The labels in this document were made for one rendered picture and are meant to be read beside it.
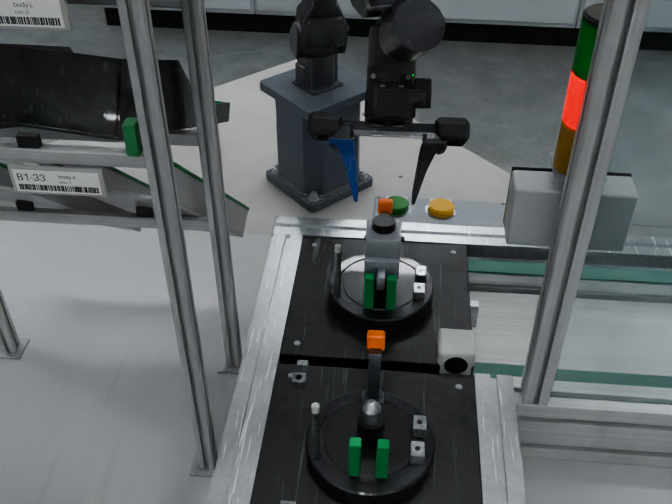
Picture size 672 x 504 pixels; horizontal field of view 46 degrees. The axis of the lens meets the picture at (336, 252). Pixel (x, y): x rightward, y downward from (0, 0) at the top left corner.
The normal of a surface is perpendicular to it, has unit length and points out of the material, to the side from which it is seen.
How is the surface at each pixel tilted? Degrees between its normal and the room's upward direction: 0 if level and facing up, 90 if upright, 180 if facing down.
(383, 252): 90
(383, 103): 69
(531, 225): 90
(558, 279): 90
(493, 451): 0
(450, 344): 0
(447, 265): 0
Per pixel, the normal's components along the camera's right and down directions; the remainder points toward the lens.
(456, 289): 0.00, -0.78
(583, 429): -0.09, 0.63
